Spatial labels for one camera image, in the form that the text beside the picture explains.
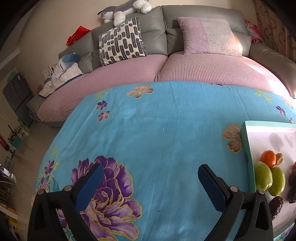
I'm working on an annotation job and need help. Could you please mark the brown longan fruit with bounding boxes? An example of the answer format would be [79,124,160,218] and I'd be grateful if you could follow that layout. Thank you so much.
[275,153,283,166]

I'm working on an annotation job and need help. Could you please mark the dark red date in tray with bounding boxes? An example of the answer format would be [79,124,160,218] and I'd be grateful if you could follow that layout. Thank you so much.
[289,170,296,190]

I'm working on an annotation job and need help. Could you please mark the wrinkled dark red date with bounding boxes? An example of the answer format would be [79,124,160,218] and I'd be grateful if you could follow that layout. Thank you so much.
[287,188,296,204]

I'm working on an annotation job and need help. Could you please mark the white tray teal rim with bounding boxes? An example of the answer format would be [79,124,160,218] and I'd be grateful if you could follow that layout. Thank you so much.
[240,120,296,238]

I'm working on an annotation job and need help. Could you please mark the red bag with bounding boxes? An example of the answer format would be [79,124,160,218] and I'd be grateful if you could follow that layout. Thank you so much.
[66,26,91,47]

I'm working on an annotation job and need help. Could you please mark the pink sofa cover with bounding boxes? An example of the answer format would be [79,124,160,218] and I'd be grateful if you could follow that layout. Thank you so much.
[37,52,290,123]

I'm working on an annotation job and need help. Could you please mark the elongated dark red date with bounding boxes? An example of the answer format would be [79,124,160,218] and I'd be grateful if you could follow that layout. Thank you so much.
[269,196,283,220]

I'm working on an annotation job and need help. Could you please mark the small green fruit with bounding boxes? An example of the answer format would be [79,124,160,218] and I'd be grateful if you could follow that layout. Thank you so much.
[268,166,285,196]

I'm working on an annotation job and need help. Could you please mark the grey white plush toy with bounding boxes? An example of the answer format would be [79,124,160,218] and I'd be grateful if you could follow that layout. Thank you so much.
[98,0,153,27]

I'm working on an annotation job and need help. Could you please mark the dark storage cabinet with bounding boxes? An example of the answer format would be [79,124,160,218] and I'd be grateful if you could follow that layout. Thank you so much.
[3,73,33,127]

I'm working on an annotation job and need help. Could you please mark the white blue clothing pile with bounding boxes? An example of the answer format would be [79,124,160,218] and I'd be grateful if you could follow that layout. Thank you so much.
[38,53,83,98]

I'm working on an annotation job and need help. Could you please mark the pink square cushion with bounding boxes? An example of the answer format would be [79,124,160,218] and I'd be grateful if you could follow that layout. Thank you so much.
[177,17,242,57]

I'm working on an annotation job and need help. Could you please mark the brown patterned curtain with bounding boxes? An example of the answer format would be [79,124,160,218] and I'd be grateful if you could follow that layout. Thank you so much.
[253,1,295,62]

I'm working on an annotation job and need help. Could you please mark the grey leather sofa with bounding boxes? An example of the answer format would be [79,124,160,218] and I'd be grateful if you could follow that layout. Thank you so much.
[28,5,295,127]

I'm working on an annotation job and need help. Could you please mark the black white patterned cushion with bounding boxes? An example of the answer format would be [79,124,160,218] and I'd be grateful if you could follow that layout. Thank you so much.
[98,16,147,66]

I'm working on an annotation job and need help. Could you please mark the blue floral tablecloth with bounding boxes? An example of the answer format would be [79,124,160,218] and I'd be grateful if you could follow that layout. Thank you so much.
[34,81,295,240]

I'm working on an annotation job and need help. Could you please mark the orange mandarin on cloth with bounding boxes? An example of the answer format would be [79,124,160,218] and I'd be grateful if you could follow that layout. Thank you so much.
[259,150,276,169]

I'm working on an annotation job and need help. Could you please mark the large green fruit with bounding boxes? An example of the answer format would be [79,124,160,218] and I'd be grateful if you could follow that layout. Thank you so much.
[254,161,273,191]

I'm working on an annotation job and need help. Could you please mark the pink floral cloth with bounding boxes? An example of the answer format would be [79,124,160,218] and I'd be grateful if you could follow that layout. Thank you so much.
[245,20,264,44]

